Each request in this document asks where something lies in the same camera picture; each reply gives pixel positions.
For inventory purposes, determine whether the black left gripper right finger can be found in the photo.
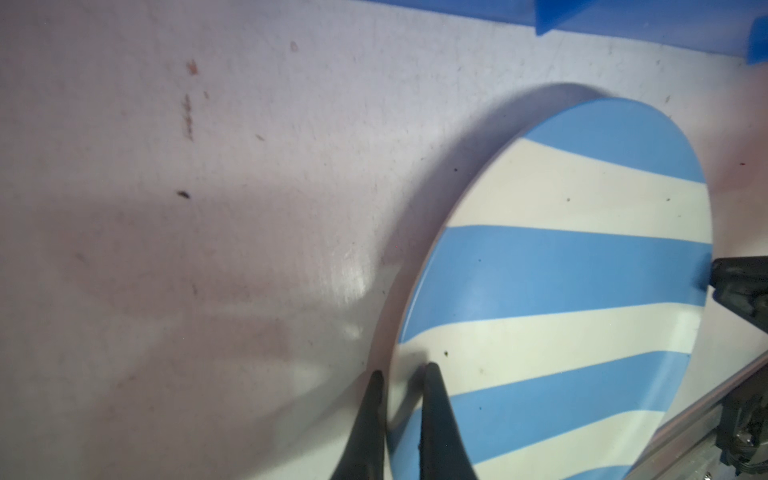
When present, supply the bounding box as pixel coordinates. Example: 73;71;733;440
419;362;477;480

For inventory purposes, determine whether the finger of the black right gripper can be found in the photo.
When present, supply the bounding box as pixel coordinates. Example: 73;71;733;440
710;256;768;333

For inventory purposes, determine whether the blue white striped plate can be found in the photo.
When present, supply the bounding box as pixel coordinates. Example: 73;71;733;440
388;98;713;479

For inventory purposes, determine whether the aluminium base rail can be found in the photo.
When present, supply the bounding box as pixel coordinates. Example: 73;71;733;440
626;355;767;479

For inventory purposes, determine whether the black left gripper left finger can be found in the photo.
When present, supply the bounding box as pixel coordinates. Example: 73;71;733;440
330;370;385;480

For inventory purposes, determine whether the blue plastic bin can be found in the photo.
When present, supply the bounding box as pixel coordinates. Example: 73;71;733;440
383;0;767;65

